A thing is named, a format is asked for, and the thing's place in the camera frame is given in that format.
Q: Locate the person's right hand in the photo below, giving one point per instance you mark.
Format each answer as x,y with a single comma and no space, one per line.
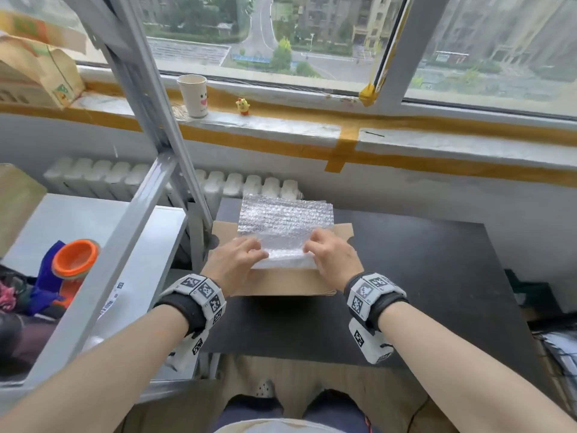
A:
336,259

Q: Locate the person's left hand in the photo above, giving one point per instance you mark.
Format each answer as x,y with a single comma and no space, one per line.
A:
234,263

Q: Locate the brown cardboard box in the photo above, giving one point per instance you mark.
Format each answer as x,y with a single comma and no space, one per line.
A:
288,281

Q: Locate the clear bubble wrap sheet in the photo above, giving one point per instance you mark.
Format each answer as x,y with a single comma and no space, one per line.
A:
284,220

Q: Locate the person's right forearm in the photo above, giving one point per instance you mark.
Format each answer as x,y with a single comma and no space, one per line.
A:
460,369

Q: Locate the person's left forearm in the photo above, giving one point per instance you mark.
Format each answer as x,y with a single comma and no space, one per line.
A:
103,378

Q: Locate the person's dark trousers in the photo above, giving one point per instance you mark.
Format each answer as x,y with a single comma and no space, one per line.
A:
333,408

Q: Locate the person's white shirt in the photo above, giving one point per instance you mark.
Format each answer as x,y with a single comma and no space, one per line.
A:
279,427

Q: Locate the black wristband with marker tiles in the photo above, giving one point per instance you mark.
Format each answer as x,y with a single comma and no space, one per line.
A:
369,295
203,293

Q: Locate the white radiator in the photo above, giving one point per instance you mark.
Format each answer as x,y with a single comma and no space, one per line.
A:
234,184

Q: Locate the short yellow tape strip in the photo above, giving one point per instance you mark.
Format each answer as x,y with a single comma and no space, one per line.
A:
342,148

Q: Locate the white barcode label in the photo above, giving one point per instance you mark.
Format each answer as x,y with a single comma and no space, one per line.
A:
112,299

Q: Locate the white perforated clog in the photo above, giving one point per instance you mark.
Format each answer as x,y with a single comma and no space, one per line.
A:
265,390

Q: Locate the thin black nail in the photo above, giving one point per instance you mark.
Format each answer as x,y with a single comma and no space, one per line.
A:
374,133

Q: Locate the long yellow tape strip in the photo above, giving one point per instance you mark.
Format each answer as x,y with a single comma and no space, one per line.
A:
451,126
451,166

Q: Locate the yellow chick toy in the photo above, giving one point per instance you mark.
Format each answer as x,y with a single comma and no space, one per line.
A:
243,106

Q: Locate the blue orange tape dispenser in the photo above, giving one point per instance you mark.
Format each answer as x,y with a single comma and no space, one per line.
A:
74,259

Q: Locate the bundle of thin straw sticks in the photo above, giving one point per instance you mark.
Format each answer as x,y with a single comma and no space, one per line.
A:
180,112

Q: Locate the white window sill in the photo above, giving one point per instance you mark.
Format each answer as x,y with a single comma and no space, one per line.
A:
451,146

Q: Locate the paper cup with smiley face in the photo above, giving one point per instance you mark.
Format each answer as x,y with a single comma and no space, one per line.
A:
194,96

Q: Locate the brown parcel with label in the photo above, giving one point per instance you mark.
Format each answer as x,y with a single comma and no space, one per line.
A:
18,207

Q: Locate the black bag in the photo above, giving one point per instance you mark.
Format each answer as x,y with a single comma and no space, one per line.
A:
18,338

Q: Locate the white cloth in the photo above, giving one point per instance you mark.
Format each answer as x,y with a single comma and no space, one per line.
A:
563,351

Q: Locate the white window frame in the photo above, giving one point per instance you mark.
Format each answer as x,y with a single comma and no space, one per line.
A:
396,63

